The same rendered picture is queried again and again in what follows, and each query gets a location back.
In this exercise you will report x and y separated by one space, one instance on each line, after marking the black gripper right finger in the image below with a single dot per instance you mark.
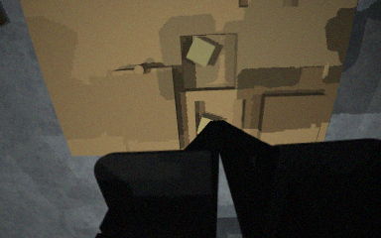
258 173

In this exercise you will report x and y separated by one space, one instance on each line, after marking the olive yellow block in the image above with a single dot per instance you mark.
203 121
200 51

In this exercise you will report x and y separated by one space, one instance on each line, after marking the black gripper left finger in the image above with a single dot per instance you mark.
188 174

